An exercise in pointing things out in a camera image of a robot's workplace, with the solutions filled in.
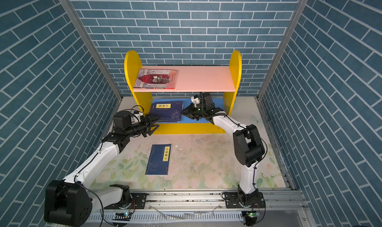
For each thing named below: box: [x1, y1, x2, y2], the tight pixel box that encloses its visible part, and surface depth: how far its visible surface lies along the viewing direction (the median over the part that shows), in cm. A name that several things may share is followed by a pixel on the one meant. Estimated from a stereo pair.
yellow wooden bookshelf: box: [123, 50, 243, 135], surface depth 76 cm
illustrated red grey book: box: [133, 68, 178, 90], surface depth 74 cm
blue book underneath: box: [150, 100, 184, 123], surface depth 92 cm
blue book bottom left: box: [145, 143, 172, 175], surface depth 88 cm
